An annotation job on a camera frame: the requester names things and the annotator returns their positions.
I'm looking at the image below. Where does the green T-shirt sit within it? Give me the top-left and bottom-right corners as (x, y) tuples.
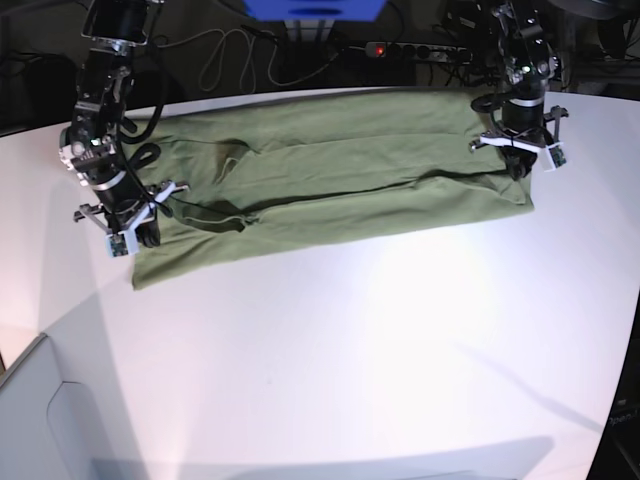
(131, 90), (534, 290)

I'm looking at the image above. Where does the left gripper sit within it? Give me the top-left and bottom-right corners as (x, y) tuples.
(469, 105), (570, 153)

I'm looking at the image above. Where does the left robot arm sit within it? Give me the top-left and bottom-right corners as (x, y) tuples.
(144, 1), (566, 255)

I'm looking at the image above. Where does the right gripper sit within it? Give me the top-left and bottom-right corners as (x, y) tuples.
(73, 180), (190, 235)

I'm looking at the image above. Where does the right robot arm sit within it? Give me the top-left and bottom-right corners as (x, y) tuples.
(59, 38), (534, 256)

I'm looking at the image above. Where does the blue box overhead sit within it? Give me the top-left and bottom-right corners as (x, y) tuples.
(244, 0), (387, 22)

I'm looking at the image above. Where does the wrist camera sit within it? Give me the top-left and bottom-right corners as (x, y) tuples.
(540, 141), (567, 173)
(105, 231), (139, 258)

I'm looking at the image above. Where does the grey white cable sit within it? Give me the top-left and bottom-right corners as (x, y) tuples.
(199, 27), (346, 92)

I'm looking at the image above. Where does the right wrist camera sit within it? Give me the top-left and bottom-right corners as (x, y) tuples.
(540, 141), (567, 173)

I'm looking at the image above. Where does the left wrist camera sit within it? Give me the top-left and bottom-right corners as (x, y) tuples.
(105, 231), (139, 258)

